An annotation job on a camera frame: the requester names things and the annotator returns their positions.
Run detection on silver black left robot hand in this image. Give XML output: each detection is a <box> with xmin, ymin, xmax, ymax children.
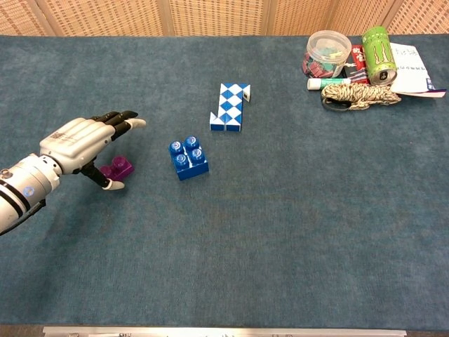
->
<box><xmin>39</xmin><ymin>110</ymin><xmax>147</xmax><ymax>191</ymax></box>

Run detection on purple toy brick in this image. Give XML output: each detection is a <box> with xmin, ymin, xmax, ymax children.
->
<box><xmin>99</xmin><ymin>155</ymin><xmax>135</xmax><ymax>183</ymax></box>

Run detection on blue toy brick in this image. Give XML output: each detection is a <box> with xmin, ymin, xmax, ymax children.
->
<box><xmin>168</xmin><ymin>135</ymin><xmax>210</xmax><ymax>182</ymax></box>

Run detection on blue white snake puzzle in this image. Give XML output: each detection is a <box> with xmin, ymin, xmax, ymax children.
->
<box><xmin>209</xmin><ymin>82</ymin><xmax>252</xmax><ymax>133</ymax></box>

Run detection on woven folding screen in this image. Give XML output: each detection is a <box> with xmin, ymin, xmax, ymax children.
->
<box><xmin>0</xmin><ymin>0</ymin><xmax>449</xmax><ymax>37</ymax></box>

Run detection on teal table cloth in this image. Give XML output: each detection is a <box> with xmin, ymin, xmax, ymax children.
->
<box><xmin>0</xmin><ymin>34</ymin><xmax>449</xmax><ymax>327</ymax></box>

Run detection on white green glue stick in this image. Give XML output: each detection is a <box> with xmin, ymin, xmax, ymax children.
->
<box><xmin>307</xmin><ymin>77</ymin><xmax>351</xmax><ymax>91</ymax></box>

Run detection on clear plastic jar of clips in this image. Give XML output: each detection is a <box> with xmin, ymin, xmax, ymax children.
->
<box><xmin>301</xmin><ymin>30</ymin><xmax>353</xmax><ymax>79</ymax></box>

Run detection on red black card box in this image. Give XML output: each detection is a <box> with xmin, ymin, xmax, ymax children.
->
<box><xmin>342</xmin><ymin>44</ymin><xmax>371</xmax><ymax>85</ymax></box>

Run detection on green energy drink can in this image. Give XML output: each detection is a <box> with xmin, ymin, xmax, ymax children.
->
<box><xmin>361</xmin><ymin>25</ymin><xmax>398</xmax><ymax>86</ymax></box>

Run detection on white paper booklet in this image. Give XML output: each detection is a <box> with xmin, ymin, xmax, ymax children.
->
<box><xmin>388</xmin><ymin>42</ymin><xmax>448</xmax><ymax>99</ymax></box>

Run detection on aluminium rail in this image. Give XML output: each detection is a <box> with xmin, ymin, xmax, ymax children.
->
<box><xmin>42</xmin><ymin>326</ymin><xmax>408</xmax><ymax>337</ymax></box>

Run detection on black ring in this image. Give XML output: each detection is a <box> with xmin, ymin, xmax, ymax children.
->
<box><xmin>321</xmin><ymin>97</ymin><xmax>355</xmax><ymax>113</ymax></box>

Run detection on coiled camouflage rope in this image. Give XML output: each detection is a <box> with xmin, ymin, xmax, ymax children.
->
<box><xmin>321</xmin><ymin>82</ymin><xmax>402</xmax><ymax>112</ymax></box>

